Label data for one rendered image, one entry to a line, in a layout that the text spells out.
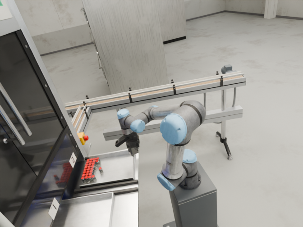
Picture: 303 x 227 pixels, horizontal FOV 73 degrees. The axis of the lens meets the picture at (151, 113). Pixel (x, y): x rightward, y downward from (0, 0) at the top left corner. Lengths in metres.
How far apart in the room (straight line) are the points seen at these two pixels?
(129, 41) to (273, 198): 2.84
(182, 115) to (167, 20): 6.93
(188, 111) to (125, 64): 2.83
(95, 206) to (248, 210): 1.43
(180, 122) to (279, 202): 1.70
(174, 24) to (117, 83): 4.55
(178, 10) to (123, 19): 4.49
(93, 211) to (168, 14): 7.00
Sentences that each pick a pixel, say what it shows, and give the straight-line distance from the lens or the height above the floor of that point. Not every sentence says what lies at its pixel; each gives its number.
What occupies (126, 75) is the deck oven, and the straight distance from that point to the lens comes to 3.65.
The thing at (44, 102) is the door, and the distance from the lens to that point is 1.27.
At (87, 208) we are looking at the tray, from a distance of 1.32.
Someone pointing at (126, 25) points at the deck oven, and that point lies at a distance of 3.49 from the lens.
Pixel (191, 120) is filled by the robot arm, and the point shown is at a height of 1.39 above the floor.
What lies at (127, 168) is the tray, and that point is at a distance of 1.41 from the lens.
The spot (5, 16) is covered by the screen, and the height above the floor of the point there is 1.86.
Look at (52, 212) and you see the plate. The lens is 1.22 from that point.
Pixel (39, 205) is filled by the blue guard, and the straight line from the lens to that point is 1.13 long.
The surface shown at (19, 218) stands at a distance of 1.03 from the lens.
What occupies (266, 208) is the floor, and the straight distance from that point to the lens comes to 2.29.
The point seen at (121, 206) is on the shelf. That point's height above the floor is 0.88.
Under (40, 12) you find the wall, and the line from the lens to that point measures 10.84.
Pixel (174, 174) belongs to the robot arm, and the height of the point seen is 1.04.
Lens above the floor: 1.87
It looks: 32 degrees down
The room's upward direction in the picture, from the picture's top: 12 degrees counter-clockwise
